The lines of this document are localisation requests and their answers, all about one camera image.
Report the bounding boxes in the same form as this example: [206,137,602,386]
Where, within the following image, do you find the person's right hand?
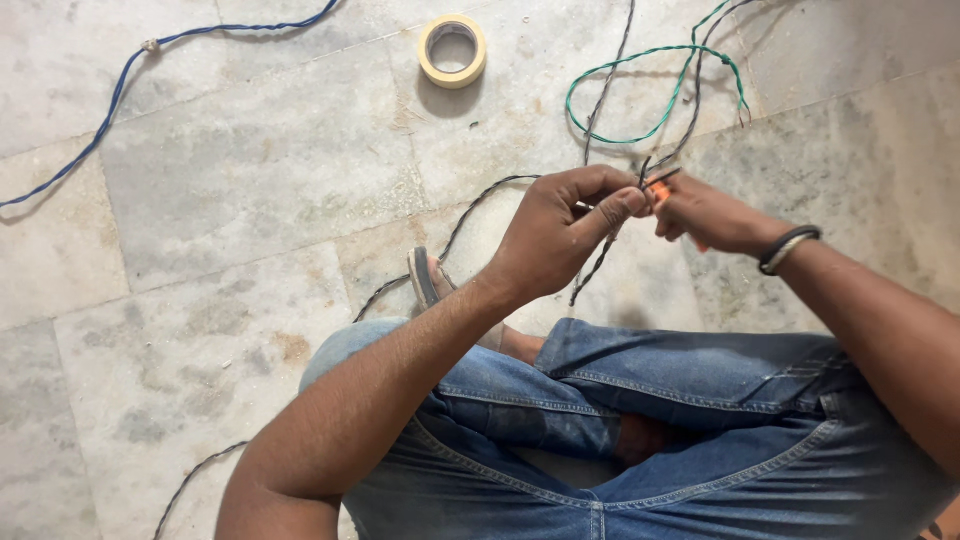
[651,174,785,261]

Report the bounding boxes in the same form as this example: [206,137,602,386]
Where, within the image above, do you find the person's left hand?
[482,165,654,306]

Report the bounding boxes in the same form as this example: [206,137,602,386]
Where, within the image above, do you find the orange-handled wire stripper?
[643,166,711,255]

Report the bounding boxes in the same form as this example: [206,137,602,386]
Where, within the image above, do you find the black twisted wire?
[637,0,762,190]
[152,174,543,540]
[567,0,638,308]

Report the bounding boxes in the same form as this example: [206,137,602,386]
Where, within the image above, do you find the black wrist bangle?
[757,224,822,275]

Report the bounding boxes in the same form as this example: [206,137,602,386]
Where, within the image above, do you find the silver wrist bangle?
[763,232,825,277]

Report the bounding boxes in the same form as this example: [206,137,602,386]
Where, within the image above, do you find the person's foot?
[426,255,546,366]

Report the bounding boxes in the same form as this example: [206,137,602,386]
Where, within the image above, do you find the blue jeans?
[298,316,960,540]

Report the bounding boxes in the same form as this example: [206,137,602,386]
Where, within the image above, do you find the grey sandal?
[407,246,460,313]

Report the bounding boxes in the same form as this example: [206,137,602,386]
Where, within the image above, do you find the cream masking tape roll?
[417,13,489,91]

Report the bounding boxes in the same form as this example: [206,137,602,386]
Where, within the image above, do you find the green twisted wire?
[564,0,753,147]

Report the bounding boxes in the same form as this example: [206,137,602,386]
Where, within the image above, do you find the blue twisted wire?
[0,0,341,210]

